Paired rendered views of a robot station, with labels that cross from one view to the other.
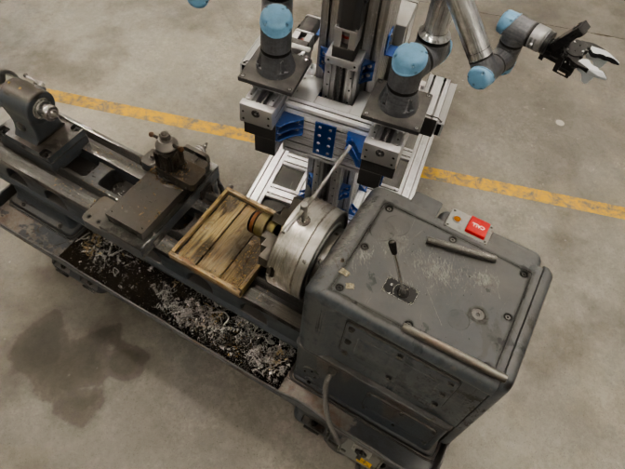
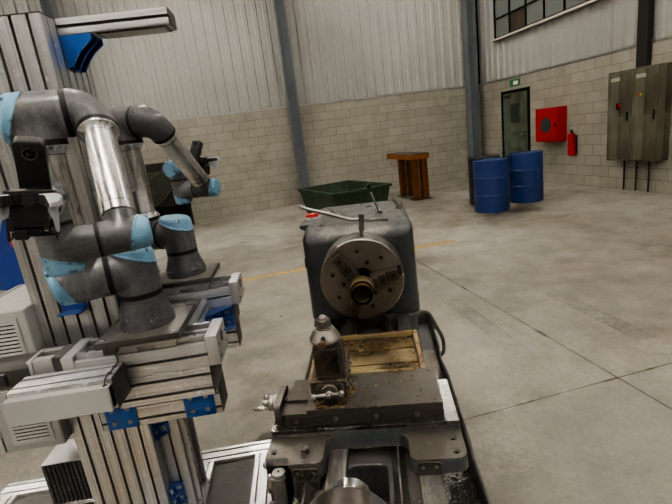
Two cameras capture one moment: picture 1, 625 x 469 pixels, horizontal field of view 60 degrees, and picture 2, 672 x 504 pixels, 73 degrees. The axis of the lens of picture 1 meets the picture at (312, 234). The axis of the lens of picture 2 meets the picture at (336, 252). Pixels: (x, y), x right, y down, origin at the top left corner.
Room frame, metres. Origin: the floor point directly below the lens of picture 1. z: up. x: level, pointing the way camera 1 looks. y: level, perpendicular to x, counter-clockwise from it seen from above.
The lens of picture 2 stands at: (1.55, 1.56, 1.62)
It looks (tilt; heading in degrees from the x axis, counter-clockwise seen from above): 15 degrees down; 252
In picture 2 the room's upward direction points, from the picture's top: 7 degrees counter-clockwise
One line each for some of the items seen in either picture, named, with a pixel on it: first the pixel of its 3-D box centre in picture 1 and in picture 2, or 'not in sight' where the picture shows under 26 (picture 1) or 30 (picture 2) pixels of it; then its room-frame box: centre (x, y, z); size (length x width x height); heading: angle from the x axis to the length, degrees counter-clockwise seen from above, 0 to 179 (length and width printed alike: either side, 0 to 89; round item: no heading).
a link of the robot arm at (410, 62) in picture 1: (408, 66); (176, 232); (1.58, -0.26, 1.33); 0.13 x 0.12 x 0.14; 144
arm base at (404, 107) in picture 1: (400, 93); (184, 261); (1.58, -0.26, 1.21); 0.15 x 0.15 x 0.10
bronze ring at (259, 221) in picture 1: (264, 225); (361, 289); (1.01, 0.16, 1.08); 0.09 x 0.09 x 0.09; 67
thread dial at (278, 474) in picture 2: not in sight; (281, 488); (1.46, 0.66, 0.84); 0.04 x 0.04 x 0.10; 66
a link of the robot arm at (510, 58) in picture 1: (503, 57); (185, 190); (1.51, -0.54, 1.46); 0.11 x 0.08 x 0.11; 144
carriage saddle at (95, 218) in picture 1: (152, 193); (364, 425); (1.22, 0.62, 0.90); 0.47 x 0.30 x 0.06; 156
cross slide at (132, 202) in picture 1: (162, 187); (357, 397); (1.22, 0.57, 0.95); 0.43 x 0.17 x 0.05; 156
